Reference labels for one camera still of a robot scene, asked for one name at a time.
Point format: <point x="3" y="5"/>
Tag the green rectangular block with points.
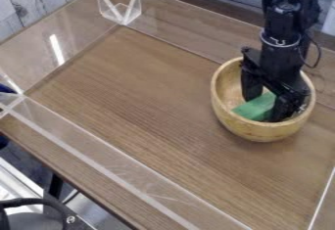
<point x="258" y="108"/>

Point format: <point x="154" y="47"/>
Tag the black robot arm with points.
<point x="288" y="17"/>

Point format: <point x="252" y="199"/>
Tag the clear acrylic enclosure wall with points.
<point x="112" y="109"/>

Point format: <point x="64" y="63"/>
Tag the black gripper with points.
<point x="274" y="67"/>

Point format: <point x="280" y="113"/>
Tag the black table leg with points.
<point x="55" y="186"/>

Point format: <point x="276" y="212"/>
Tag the brown wooden bowl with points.
<point x="226" y="97"/>

